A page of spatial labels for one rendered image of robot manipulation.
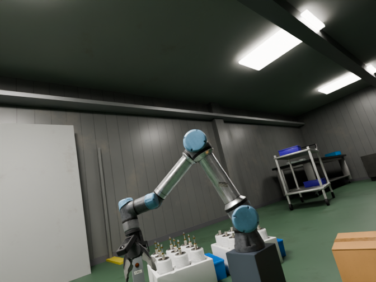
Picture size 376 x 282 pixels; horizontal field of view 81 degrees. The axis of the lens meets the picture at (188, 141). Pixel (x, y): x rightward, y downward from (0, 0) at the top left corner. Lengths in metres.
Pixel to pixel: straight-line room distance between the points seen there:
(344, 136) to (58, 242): 8.34
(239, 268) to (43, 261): 2.34
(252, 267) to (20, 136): 3.06
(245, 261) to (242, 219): 0.23
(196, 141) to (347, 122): 8.12
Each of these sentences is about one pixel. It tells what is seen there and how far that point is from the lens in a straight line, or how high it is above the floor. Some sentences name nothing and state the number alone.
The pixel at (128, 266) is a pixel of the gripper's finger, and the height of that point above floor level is 0.37.
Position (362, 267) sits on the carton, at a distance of 1.10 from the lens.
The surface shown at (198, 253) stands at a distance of 1.67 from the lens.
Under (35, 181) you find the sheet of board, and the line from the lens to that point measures 3.27.
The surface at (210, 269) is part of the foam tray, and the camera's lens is 1.69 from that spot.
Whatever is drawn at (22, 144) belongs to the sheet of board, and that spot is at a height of 1.66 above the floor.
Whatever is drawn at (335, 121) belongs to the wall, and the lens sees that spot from 9.06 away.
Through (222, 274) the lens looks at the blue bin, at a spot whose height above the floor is 0.03.
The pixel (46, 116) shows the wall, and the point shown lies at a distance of 3.84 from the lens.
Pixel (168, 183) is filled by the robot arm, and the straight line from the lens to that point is 1.21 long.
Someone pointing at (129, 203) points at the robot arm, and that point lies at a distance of 1.15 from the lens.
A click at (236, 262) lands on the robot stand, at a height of 0.26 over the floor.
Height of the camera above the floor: 0.60
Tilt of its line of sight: 14 degrees up
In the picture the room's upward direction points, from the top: 12 degrees counter-clockwise
